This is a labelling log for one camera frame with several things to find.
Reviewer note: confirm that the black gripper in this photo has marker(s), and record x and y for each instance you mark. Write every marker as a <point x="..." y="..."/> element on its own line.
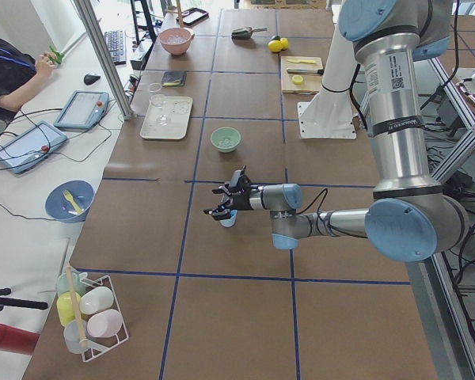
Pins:
<point x="241" y="200"/>

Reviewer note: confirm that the light blue plastic cup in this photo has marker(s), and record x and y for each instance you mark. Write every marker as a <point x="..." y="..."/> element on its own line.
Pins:
<point x="229" y="222"/>

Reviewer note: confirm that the green ceramic bowl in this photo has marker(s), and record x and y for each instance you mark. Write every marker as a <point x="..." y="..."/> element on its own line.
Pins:
<point x="225" y="139"/>

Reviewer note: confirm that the blue bowl with fork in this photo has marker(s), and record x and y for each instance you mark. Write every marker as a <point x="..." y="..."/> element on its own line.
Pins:
<point x="70" y="202"/>

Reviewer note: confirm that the pink bowl of ice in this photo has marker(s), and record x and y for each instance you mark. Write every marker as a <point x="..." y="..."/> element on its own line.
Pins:
<point x="176" y="41"/>

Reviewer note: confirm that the metal ice scoop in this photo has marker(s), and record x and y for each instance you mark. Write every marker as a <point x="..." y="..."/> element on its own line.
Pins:
<point x="246" y="33"/>

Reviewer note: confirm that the cream bear tray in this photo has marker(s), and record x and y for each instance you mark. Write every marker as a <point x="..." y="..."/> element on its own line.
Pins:
<point x="179" y="111"/>

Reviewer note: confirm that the clear wine glass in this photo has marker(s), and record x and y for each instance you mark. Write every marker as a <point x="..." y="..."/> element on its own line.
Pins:
<point x="157" y="101"/>

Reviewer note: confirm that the grey folded cloth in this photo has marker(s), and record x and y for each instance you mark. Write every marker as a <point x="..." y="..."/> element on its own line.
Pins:
<point x="174" y="78"/>

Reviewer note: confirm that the lemon half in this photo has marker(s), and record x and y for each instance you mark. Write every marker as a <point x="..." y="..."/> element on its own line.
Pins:
<point x="297" y="79"/>

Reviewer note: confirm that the wooden cutting board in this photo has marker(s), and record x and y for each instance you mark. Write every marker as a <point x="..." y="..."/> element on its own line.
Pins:
<point x="312" y="83"/>

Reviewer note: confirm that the white cup in rack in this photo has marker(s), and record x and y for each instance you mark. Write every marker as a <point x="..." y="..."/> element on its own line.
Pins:
<point x="96" y="300"/>

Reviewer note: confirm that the yellow plastic knife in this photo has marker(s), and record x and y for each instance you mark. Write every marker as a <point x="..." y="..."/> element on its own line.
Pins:
<point x="303" y="61"/>

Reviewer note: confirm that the blue teach pendant far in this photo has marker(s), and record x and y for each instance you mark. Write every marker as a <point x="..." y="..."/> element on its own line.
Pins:
<point x="83" y="110"/>

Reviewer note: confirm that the blue teach pendant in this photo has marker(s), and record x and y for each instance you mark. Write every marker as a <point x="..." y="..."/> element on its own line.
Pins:
<point x="31" y="147"/>
<point x="83" y="110"/>

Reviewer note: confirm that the yellow lemon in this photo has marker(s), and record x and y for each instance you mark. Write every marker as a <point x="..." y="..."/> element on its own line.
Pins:
<point x="284" y="43"/>
<point x="275" y="46"/>

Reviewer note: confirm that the pink cup in rack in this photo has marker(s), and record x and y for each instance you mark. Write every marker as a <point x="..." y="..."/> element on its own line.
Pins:
<point x="105" y="324"/>

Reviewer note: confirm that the green cup in rack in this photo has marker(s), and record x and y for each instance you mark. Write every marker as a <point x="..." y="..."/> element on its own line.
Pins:
<point x="62" y="284"/>

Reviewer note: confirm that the black computer mouse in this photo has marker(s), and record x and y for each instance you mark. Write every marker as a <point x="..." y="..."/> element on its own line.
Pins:
<point x="90" y="79"/>

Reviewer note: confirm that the yellow cup in rack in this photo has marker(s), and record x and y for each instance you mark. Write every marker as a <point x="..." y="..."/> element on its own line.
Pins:
<point x="65" y="309"/>

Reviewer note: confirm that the black keyboard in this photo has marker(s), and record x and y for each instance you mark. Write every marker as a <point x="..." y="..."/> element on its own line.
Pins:
<point x="116" y="45"/>

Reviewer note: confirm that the blue teach pendant near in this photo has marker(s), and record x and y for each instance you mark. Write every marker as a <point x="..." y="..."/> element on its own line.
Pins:
<point x="31" y="147"/>

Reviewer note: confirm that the clear cup in rack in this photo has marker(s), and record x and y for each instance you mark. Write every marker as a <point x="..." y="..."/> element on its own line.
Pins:
<point x="72" y="338"/>

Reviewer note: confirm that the seated person black shirt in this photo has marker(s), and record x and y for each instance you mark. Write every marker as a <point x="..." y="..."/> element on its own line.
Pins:
<point x="22" y="77"/>

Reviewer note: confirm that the black tripod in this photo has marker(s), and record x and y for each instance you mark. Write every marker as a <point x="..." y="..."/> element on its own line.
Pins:
<point x="16" y="302"/>

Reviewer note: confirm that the red bottle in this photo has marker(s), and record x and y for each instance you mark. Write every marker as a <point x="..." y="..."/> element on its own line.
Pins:
<point x="17" y="340"/>

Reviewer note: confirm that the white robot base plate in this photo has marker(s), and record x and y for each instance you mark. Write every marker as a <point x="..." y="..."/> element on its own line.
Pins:
<point x="326" y="121"/>

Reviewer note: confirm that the steel handled knife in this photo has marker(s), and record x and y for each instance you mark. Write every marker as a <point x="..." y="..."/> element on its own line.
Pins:
<point x="318" y="72"/>

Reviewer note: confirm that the white wire cup rack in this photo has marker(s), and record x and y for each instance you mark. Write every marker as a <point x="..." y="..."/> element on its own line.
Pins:
<point x="96" y="346"/>

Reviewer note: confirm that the aluminium frame post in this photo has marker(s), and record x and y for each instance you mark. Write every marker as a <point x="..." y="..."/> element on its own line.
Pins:
<point x="92" y="27"/>

